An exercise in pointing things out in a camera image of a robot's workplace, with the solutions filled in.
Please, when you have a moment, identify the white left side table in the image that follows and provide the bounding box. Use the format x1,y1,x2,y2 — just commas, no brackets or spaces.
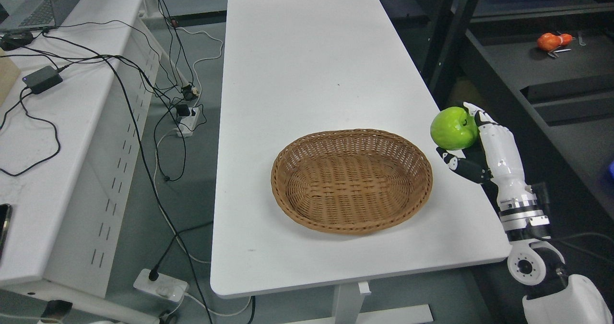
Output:
1,0,167,324

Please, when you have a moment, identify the black metal shelf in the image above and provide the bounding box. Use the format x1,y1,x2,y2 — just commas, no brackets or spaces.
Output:
412,0,613,307

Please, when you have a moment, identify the black smartphone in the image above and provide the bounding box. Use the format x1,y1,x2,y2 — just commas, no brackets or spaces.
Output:
0,204,13,259

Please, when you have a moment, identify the brown wicker basket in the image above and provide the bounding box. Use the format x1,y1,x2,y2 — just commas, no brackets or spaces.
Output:
271,129,434,235

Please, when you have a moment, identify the blue plastic tray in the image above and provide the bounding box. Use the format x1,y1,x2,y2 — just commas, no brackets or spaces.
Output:
607,160,614,179

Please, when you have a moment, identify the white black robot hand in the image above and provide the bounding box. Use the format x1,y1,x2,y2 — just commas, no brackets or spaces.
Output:
437,102,537,211

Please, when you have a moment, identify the white standing desk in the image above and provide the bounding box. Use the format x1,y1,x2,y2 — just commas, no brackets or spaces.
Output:
211,0,510,324

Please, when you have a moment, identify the white floor power strip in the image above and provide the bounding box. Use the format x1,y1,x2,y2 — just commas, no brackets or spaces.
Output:
132,268,190,303

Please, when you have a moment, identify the wooden block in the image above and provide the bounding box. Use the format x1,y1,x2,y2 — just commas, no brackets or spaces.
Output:
0,49,21,106

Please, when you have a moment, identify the white far power strip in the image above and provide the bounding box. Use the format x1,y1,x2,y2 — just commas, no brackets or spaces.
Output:
176,107,200,138

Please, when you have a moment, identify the green apple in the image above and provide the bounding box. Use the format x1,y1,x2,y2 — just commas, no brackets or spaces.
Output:
430,106,479,151

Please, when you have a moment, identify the black power adapter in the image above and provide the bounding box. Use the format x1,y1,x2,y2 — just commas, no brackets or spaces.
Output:
22,66,63,95

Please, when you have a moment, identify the orange toy object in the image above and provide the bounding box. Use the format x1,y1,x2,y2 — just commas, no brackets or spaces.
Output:
537,33,575,52

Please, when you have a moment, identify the black computer mouse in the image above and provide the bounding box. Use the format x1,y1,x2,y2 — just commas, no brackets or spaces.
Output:
0,31,34,51

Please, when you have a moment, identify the grey laptop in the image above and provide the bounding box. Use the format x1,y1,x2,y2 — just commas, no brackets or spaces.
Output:
0,0,80,32

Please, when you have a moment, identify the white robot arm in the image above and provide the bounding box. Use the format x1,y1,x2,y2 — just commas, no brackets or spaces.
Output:
498,194,613,324

